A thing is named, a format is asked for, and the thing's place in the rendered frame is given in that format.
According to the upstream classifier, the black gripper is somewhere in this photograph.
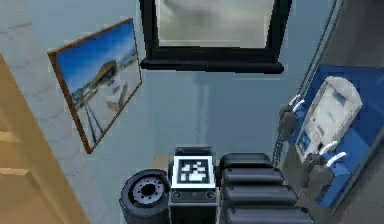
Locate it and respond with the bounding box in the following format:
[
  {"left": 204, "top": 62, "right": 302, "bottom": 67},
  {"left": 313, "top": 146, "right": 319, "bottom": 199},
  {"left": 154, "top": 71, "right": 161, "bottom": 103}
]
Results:
[{"left": 118, "top": 168, "right": 172, "bottom": 224}]

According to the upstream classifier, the blue bed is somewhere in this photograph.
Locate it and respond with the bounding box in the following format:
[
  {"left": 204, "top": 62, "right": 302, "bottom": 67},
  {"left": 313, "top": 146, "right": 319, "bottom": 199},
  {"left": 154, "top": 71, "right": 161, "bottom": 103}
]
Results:
[{"left": 288, "top": 63, "right": 384, "bottom": 209}]

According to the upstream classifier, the brown framed landscape picture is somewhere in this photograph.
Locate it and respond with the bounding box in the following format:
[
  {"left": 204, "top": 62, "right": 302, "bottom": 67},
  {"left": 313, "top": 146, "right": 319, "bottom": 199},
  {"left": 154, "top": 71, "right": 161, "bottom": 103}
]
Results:
[{"left": 47, "top": 17, "right": 143, "bottom": 155}]

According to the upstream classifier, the light wooden door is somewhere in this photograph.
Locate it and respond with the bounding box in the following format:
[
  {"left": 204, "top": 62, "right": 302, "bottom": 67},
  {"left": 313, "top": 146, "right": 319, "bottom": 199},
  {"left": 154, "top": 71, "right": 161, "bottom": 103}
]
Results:
[{"left": 0, "top": 54, "right": 90, "bottom": 224}]

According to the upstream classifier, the black framed window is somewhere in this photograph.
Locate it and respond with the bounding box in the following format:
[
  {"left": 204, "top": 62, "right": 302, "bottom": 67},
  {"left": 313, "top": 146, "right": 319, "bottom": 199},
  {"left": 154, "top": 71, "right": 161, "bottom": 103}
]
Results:
[{"left": 138, "top": 0, "right": 293, "bottom": 75}]

